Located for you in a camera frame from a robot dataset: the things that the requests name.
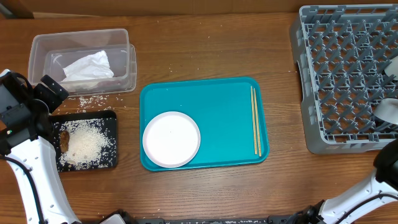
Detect white napkin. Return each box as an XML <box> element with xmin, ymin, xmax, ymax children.
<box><xmin>63</xmin><ymin>50</ymin><xmax>114</xmax><ymax>82</ymax></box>

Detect large white plate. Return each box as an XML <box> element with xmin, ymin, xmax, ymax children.
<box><xmin>142</xmin><ymin>111</ymin><xmax>201</xmax><ymax>169</ymax></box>

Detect wooden chopstick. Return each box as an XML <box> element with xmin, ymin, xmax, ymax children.
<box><xmin>250</xmin><ymin>86</ymin><xmax>258</xmax><ymax>155</ymax></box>
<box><xmin>253</xmin><ymin>88</ymin><xmax>262</xmax><ymax>157</ymax></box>

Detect grey bowl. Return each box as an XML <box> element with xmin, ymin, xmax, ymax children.
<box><xmin>373</xmin><ymin>98</ymin><xmax>398</xmax><ymax>124</ymax></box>

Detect white paper cup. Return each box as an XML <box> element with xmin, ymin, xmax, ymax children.
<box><xmin>384</xmin><ymin>56</ymin><xmax>398</xmax><ymax>80</ymax></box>

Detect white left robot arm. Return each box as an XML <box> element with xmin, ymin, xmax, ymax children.
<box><xmin>1</xmin><ymin>69</ymin><xmax>79</xmax><ymax>223</ymax></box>

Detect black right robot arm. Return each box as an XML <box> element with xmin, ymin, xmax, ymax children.
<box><xmin>287</xmin><ymin>140</ymin><xmax>397</xmax><ymax>224</ymax></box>

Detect grey dishwasher rack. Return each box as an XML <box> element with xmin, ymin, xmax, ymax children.
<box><xmin>290</xmin><ymin>4</ymin><xmax>397</xmax><ymax>154</ymax></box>

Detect scattered rice grains on table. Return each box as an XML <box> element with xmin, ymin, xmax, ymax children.
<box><xmin>57</xmin><ymin>94</ymin><xmax>128</xmax><ymax>114</ymax></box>

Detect brown food scrap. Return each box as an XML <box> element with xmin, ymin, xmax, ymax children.
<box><xmin>60</xmin><ymin>131</ymin><xmax>70</xmax><ymax>153</ymax></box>

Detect clear plastic bin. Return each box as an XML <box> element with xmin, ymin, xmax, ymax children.
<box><xmin>28</xmin><ymin>29</ymin><xmax>137</xmax><ymax>96</ymax></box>

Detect black plastic tray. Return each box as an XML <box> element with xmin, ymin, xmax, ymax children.
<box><xmin>49</xmin><ymin>110</ymin><xmax>119</xmax><ymax>172</ymax></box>

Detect rice pile on tray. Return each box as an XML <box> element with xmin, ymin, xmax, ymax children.
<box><xmin>57</xmin><ymin>118</ymin><xmax>118</xmax><ymax>170</ymax></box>

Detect teal serving tray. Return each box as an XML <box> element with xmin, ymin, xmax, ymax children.
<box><xmin>139</xmin><ymin>77</ymin><xmax>270</xmax><ymax>169</ymax></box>

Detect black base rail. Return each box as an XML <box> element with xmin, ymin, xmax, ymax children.
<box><xmin>93</xmin><ymin>210</ymin><xmax>290</xmax><ymax>224</ymax></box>

